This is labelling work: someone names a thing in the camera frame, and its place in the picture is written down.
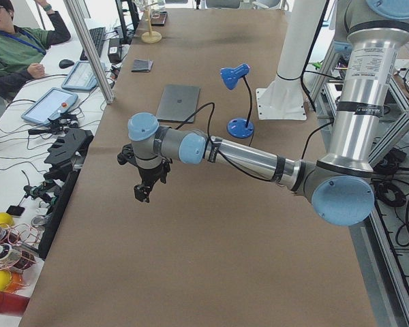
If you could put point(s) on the dark wooden tray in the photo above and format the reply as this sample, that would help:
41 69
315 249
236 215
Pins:
159 19

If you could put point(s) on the blue teach pendant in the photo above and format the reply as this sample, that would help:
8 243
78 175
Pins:
81 78
50 106

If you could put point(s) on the black power adapter box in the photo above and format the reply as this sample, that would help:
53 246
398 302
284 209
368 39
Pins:
114 50

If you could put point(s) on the aluminium frame post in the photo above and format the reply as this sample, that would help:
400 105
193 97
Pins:
88 46

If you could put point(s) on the far blue teach pendant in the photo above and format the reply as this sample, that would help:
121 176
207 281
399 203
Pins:
81 78

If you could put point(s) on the upper yellow ball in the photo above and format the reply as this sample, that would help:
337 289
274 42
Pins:
6 220

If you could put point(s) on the folded grey cloth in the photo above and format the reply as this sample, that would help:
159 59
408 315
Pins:
142 65

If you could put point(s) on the person in green jacket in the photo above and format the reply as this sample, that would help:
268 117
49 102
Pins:
22 48

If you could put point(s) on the black plastic rack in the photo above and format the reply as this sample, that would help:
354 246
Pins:
61 160

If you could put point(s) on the black computer keyboard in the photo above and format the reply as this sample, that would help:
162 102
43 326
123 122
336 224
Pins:
98 37

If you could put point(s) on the red cylinder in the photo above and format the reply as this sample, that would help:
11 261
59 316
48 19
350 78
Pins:
13 304

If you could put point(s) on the wooden stand with round base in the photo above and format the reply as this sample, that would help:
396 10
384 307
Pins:
150 36

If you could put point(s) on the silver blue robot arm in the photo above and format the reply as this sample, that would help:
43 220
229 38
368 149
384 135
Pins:
337 185

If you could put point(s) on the near blue teach pendant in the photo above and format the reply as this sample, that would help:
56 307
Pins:
50 106

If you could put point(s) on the small black square pad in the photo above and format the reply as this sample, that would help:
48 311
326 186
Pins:
15 210

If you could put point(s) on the copper wire basket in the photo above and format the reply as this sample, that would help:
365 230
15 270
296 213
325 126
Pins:
16 257

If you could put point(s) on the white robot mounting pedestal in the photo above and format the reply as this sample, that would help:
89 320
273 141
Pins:
283 98

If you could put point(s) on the blue desk lamp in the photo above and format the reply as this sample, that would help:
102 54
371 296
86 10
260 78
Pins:
239 127

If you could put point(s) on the grey laptop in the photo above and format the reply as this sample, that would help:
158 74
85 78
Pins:
178 103

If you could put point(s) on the black computer mouse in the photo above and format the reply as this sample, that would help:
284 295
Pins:
65 63

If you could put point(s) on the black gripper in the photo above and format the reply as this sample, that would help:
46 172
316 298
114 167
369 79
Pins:
149 176

